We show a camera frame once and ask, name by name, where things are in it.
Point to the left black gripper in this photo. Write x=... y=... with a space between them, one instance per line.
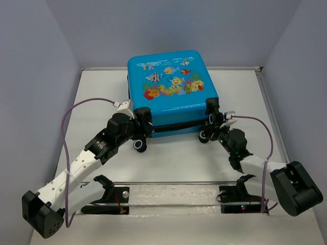
x=134 y=122

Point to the blue hard-shell suitcase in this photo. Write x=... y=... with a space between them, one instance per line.
x=169 y=93

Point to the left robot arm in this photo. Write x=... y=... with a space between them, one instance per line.
x=45 y=208

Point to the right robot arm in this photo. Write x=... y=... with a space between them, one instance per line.
x=287 y=184

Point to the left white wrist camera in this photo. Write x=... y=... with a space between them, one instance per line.
x=126 y=107

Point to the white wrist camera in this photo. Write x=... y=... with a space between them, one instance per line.
x=228 y=119
x=126 y=107

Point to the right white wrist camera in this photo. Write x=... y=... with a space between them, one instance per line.
x=228 y=119

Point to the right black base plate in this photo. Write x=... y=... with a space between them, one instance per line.
x=232 y=202

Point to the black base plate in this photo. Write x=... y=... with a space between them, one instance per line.
x=232 y=202
x=116 y=203

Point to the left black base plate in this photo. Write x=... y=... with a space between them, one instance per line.
x=116 y=203

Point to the aluminium table rail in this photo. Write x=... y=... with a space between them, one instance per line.
x=174 y=183

